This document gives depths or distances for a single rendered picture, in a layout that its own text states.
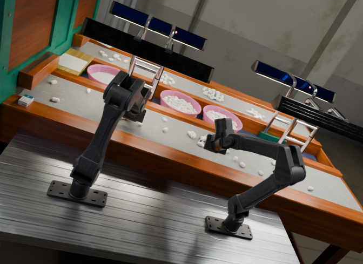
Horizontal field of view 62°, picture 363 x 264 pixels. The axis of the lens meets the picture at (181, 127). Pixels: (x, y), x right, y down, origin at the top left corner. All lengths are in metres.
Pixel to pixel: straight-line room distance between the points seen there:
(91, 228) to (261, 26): 3.62
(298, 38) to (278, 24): 0.36
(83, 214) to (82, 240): 0.10
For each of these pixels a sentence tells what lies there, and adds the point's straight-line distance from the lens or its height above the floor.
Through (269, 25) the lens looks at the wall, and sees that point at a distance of 4.29.
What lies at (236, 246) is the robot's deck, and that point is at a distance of 1.25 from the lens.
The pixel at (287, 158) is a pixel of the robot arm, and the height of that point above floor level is 1.09.
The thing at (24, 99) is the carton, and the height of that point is 0.78.
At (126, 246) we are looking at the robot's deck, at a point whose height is 0.67.
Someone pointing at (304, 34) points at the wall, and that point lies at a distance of 4.50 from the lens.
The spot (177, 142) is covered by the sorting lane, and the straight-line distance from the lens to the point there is 1.47.
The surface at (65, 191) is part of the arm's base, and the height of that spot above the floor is 0.68.
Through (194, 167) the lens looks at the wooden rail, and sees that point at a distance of 1.32.
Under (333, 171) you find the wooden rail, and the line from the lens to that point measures 2.06.
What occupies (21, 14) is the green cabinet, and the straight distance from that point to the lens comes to 1.33.
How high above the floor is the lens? 1.49
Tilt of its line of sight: 28 degrees down
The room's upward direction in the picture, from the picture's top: 25 degrees clockwise
